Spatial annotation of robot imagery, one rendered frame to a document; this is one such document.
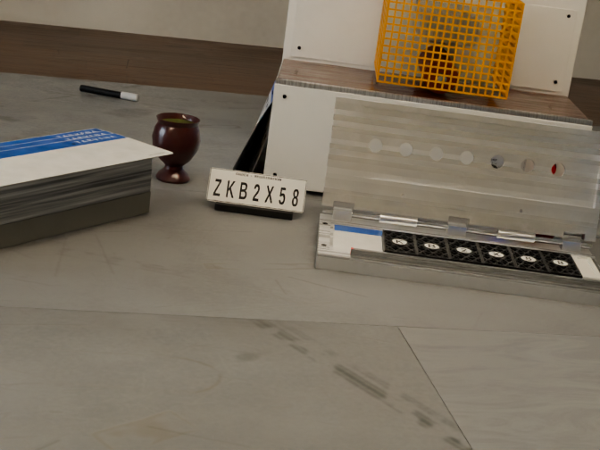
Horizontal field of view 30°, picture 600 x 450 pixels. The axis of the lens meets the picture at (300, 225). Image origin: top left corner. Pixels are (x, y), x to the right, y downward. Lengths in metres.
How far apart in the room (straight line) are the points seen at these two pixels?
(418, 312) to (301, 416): 0.37
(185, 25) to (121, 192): 1.79
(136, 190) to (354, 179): 0.34
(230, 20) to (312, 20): 1.36
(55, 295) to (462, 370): 0.51
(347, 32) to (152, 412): 1.13
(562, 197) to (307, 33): 0.61
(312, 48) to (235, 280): 0.72
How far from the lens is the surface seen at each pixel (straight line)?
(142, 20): 3.46
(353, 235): 1.73
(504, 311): 1.59
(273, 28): 3.51
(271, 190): 1.83
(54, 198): 1.63
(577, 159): 1.84
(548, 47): 2.18
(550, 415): 1.31
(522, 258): 1.72
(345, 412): 1.23
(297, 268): 1.62
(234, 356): 1.32
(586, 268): 1.74
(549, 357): 1.47
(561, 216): 1.83
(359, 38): 2.14
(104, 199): 1.70
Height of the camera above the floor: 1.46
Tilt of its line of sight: 18 degrees down
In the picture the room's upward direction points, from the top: 8 degrees clockwise
